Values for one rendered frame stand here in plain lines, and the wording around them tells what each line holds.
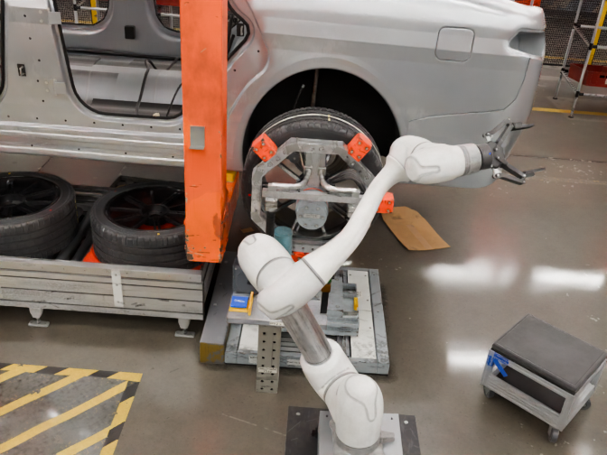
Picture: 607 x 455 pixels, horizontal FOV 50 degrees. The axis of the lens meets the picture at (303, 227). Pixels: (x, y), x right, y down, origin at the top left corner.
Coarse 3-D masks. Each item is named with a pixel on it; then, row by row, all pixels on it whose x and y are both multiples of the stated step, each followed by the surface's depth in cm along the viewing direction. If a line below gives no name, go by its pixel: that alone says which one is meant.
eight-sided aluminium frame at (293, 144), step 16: (288, 144) 273; (304, 144) 273; (320, 144) 273; (336, 144) 273; (272, 160) 277; (352, 160) 276; (256, 176) 281; (368, 176) 279; (256, 192) 286; (256, 208) 289; (304, 240) 301; (320, 240) 302
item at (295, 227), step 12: (300, 156) 287; (288, 168) 292; (348, 168) 289; (264, 180) 310; (300, 180) 293; (264, 204) 299; (288, 204) 299; (336, 204) 298; (276, 216) 308; (288, 216) 316; (336, 216) 317; (300, 228) 311; (324, 228) 305; (336, 228) 306
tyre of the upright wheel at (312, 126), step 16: (288, 112) 296; (304, 112) 290; (320, 112) 290; (336, 112) 294; (272, 128) 287; (288, 128) 279; (304, 128) 278; (320, 128) 278; (336, 128) 278; (352, 128) 286; (256, 160) 286; (368, 160) 284; (256, 224) 303
